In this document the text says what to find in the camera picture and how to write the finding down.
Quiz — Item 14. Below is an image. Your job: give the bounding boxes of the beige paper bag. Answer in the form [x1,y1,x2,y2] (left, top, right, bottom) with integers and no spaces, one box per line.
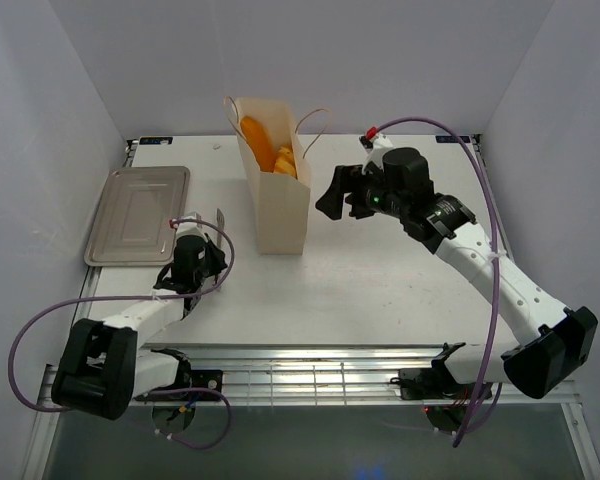
[223,97,311,255]

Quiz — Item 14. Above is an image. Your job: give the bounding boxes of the metal tongs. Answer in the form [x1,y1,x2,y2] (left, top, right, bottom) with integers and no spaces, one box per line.
[214,208,225,291]

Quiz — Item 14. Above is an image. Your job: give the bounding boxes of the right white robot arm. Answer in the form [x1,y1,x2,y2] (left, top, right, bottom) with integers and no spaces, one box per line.
[316,147,598,399]

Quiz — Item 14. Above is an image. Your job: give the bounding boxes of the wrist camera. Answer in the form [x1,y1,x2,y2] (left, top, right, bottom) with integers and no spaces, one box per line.
[359,127,394,175]
[169,213,203,241]

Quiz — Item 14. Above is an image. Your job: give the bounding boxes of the aluminium frame rail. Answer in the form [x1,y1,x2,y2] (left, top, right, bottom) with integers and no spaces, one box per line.
[39,344,581,409]

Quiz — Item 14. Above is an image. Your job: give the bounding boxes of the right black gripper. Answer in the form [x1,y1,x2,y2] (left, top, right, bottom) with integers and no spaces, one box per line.
[314,162,407,221]

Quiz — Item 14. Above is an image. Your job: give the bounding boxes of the purple cable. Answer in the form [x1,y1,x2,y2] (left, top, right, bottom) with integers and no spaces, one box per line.
[7,218,239,414]
[379,117,506,449]

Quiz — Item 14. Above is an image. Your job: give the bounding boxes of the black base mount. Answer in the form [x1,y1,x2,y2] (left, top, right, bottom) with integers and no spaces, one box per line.
[389,368,475,402]
[183,369,224,402]

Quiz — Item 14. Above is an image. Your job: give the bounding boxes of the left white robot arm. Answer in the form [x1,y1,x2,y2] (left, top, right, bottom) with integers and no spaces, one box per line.
[51,232,227,420]

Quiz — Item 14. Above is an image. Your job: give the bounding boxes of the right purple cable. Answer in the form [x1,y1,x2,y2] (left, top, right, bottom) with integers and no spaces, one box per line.
[379,117,506,449]

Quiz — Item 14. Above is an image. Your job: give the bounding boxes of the striped baguette bread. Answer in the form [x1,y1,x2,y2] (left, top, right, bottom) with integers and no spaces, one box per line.
[273,146,297,178]

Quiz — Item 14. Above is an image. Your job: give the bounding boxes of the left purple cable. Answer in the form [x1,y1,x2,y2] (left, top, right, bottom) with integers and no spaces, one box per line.
[7,218,239,414]

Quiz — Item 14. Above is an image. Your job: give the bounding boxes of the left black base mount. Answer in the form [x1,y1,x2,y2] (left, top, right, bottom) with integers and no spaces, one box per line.
[183,369,224,402]

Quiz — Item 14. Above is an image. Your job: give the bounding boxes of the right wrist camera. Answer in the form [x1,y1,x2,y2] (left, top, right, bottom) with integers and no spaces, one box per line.
[359,127,394,175]

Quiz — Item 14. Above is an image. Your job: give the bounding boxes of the metal tray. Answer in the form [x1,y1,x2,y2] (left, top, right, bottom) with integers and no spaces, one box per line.
[84,166,190,267]

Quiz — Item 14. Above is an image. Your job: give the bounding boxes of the long orange bread loaf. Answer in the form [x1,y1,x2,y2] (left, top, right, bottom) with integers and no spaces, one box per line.
[240,116,276,173]

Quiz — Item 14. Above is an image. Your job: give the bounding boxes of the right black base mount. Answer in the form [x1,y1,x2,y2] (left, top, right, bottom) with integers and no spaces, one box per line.
[389,368,475,402]

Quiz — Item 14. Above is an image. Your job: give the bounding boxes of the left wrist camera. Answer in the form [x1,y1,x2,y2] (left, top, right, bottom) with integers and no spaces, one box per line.
[169,213,203,241]

